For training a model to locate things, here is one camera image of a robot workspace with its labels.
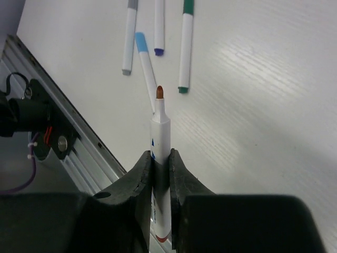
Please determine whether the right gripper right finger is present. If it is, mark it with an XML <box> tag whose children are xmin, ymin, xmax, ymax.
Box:
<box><xmin>169</xmin><ymin>150</ymin><xmax>326</xmax><ymax>252</ymax></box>

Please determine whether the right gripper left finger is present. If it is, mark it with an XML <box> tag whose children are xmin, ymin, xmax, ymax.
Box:
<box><xmin>1</xmin><ymin>151</ymin><xmax>153</xmax><ymax>252</ymax></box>

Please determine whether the dark red cap pen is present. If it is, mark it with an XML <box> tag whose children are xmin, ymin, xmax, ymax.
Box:
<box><xmin>150</xmin><ymin>86</ymin><xmax>171</xmax><ymax>243</ymax></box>

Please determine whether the light blue cap pen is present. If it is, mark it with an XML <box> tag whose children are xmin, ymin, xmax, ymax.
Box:
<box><xmin>135</xmin><ymin>32</ymin><xmax>157</xmax><ymax>113</ymax></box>

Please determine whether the dark green cap pen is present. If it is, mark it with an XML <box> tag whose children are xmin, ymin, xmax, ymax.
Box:
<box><xmin>178</xmin><ymin>0</ymin><xmax>194</xmax><ymax>94</ymax></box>

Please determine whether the purple cap pen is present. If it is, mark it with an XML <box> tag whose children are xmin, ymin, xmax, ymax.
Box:
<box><xmin>154</xmin><ymin>0</ymin><xmax>165</xmax><ymax>56</ymax></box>

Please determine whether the grey cap pen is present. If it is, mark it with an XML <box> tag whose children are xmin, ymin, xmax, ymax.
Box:
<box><xmin>122</xmin><ymin>0</ymin><xmax>138</xmax><ymax>76</ymax></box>

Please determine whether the aluminium front rail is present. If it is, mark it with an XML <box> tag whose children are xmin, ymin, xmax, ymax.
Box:
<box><xmin>1</xmin><ymin>35</ymin><xmax>125</xmax><ymax>194</ymax></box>

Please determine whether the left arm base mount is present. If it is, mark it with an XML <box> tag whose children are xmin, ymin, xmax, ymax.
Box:
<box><xmin>1</xmin><ymin>72</ymin><xmax>79</xmax><ymax>161</ymax></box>

